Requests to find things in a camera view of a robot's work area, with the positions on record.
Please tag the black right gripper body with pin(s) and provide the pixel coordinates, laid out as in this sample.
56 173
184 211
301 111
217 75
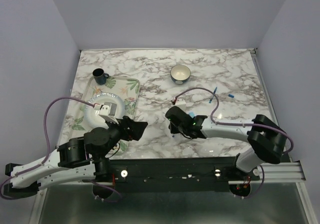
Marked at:
176 130

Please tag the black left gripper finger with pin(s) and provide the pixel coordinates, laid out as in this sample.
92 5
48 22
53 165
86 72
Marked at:
138 125
135 134

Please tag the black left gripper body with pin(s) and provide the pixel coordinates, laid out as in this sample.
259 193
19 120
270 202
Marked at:
123 133

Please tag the light blue highlighter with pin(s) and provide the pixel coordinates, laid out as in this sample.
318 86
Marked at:
192 114

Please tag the blue patterned pen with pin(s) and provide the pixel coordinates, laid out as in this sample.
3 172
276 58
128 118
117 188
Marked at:
214 92

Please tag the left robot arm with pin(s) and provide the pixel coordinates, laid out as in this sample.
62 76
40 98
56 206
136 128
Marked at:
91 148

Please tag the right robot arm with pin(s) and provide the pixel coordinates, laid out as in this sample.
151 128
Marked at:
266 139

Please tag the white blue-rimmed plate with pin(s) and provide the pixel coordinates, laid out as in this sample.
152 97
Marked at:
91 114

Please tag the dark teal bowl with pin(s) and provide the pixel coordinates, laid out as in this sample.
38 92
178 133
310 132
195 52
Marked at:
180 74

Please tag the dark blue mug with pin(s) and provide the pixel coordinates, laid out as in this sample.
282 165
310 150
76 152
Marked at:
100 76

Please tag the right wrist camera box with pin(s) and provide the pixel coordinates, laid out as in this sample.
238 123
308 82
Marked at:
179 103

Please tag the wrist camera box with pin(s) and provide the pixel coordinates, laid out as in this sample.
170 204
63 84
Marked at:
108 109
179 103

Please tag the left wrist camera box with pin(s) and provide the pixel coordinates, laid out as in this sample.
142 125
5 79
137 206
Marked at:
108 109

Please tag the black front mounting rail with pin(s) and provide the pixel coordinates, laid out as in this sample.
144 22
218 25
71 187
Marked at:
171 174

